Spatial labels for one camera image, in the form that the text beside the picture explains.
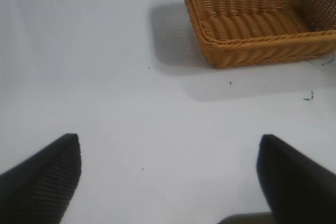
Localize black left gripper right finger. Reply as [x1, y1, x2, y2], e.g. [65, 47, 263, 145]
[256, 134, 336, 224]

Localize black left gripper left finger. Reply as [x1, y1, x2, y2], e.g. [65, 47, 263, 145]
[0, 133, 82, 224]

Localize brown wicker basket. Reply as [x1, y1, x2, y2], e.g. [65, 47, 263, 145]
[182, 0, 336, 69]

